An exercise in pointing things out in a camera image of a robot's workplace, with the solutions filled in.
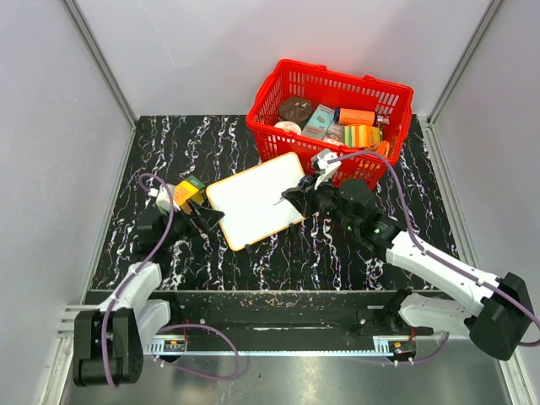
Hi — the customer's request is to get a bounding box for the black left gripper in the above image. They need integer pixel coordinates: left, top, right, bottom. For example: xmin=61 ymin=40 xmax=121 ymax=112
xmin=160 ymin=198 xmax=224 ymax=248

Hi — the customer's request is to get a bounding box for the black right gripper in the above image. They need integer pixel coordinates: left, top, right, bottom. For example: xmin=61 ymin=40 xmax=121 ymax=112
xmin=283 ymin=170 xmax=359 ymax=233

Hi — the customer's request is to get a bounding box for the white marker blue cap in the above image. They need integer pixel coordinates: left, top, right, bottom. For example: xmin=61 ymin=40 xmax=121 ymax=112
xmin=274 ymin=175 xmax=310 ymax=208

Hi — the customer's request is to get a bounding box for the white board yellow frame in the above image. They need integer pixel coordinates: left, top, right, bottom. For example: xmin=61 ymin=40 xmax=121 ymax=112
xmin=206 ymin=152 xmax=305 ymax=251

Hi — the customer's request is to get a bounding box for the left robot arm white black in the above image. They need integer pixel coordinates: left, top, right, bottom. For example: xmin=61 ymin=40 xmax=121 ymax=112
xmin=73 ymin=199 xmax=224 ymax=386

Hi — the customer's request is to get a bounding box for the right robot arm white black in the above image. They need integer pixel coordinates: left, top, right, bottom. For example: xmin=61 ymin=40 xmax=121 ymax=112
xmin=281 ymin=176 xmax=533 ymax=361

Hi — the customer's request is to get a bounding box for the orange green sponge pack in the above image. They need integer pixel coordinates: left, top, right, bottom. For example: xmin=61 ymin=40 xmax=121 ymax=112
xmin=174 ymin=175 xmax=206 ymax=213

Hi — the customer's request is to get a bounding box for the pink white round item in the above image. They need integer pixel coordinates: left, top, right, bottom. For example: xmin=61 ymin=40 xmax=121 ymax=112
xmin=274 ymin=121 xmax=302 ymax=135

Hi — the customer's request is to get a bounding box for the teal white small box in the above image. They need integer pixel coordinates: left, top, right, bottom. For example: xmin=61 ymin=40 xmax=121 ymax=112
xmin=301 ymin=104 xmax=335 ymax=140

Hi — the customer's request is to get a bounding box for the striped sponge pack in basket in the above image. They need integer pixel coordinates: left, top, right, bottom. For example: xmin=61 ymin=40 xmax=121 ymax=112
xmin=343 ymin=125 xmax=382 ymax=148

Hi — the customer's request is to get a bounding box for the brown round chocolate item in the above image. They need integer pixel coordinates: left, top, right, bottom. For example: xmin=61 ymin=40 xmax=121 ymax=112
xmin=278 ymin=96 xmax=313 ymax=126

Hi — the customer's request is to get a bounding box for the red plastic shopping basket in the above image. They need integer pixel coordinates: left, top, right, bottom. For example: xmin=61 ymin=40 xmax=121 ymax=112
xmin=246 ymin=59 xmax=413 ymax=173

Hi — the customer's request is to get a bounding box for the orange bottle blue cap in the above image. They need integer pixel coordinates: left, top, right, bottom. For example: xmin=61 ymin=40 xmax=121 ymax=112
xmin=334 ymin=108 xmax=376 ymax=126

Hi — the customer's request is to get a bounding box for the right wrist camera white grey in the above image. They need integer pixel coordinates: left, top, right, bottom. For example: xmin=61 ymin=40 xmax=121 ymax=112
xmin=311 ymin=148 xmax=341 ymax=190

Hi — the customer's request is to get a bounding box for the wrist camera white grey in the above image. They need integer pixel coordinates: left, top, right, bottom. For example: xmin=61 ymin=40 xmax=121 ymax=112
xmin=311 ymin=148 xmax=341 ymax=190
xmin=149 ymin=187 xmax=180 ymax=216

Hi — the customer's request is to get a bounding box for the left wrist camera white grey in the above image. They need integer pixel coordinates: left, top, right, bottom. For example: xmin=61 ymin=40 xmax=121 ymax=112
xmin=149 ymin=187 xmax=180 ymax=216

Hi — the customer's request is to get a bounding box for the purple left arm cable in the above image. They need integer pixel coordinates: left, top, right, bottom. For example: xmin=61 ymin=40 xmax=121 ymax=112
xmin=100 ymin=172 xmax=176 ymax=388

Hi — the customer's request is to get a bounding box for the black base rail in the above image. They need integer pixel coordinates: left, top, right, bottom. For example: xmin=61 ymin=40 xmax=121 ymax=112
xmin=152 ymin=291 xmax=444 ymax=353

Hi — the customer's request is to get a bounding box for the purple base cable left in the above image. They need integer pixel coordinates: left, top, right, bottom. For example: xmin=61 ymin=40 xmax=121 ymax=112
xmin=154 ymin=324 xmax=240 ymax=381

